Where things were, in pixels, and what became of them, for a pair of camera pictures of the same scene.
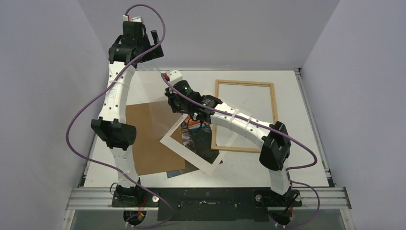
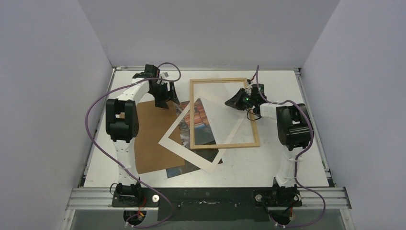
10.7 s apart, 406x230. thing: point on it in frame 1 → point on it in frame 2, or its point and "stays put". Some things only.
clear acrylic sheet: (163, 114) → (224, 120)
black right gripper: (176, 103) → (242, 99)
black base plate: (208, 204) stays put
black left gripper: (155, 53) → (168, 96)
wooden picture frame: (232, 148) → (193, 146)
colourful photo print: (198, 137) stays put
